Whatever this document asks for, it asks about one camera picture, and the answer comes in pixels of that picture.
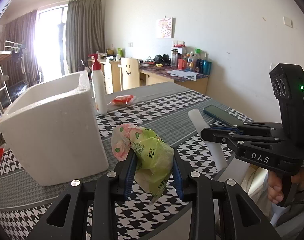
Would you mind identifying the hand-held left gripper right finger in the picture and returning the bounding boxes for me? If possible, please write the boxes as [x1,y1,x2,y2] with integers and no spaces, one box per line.
[172,152,277,240]

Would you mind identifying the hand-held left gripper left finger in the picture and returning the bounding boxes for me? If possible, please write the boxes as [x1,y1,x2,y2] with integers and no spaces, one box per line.
[26,151,138,240]

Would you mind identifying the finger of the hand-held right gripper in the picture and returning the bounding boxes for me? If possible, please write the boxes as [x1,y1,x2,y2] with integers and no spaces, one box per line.
[200,127,280,151]
[208,122,283,134]

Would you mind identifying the white plastic strip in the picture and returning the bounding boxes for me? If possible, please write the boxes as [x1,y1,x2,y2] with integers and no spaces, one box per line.
[188,109,228,172]

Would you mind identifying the floral plastic bag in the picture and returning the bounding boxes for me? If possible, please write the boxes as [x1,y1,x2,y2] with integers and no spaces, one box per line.
[111,124,174,205]

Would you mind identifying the white foam box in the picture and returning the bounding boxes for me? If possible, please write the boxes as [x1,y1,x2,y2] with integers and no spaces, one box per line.
[0,70,109,187]

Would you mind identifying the person's right forearm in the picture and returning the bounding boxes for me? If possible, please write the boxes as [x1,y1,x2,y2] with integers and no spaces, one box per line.
[270,200,304,228]

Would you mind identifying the person's right hand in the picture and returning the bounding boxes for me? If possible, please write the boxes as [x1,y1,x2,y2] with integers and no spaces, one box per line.
[267,165,304,205]

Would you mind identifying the dark smartphone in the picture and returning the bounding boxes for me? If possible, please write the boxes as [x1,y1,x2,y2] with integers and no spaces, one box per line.
[203,104,243,127]

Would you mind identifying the cream cushion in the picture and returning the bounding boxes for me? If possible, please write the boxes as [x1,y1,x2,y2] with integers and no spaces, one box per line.
[239,166,270,205]

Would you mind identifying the wooden desk with patterned top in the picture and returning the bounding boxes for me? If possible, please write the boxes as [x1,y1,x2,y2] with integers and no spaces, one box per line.
[139,64,209,95]

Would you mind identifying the grey houndstooth tablecloth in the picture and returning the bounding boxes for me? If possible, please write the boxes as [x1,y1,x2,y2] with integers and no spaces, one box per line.
[0,81,255,240]

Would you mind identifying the printed papers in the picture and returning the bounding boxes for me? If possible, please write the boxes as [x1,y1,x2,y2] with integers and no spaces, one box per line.
[166,69,200,81]

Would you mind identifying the row of bottles and cans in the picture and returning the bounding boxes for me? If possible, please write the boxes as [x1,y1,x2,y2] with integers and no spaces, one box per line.
[171,44,212,75]

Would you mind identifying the red snack packet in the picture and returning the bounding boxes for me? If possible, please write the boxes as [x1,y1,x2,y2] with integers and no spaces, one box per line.
[111,94,137,106]

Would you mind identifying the white spray bottle red trigger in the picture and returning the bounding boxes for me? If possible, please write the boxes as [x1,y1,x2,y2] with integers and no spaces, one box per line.
[88,53,108,116]

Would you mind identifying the black headphones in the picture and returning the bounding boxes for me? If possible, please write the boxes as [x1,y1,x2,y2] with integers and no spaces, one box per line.
[154,54,170,64]

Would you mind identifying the wooden chair with smiley face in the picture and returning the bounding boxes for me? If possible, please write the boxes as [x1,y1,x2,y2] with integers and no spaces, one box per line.
[120,57,140,91]

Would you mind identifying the light wooden desk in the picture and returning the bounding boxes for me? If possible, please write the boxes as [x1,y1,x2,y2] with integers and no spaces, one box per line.
[87,55,122,94]

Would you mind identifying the brown curtain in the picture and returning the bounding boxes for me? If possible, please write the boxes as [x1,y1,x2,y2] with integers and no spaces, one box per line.
[66,0,106,75]
[3,9,40,85]

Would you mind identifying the glass balcony door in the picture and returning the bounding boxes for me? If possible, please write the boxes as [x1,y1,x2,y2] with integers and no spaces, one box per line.
[36,5,69,83]

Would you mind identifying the hanging dark clothes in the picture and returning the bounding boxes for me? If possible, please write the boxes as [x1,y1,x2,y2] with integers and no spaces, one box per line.
[12,47,24,63]

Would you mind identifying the metal bunk bed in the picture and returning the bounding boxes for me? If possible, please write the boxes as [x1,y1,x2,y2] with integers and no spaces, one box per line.
[0,39,28,100]

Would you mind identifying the pink cartoon wall picture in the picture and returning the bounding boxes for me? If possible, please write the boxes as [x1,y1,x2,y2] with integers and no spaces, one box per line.
[156,17,173,39]

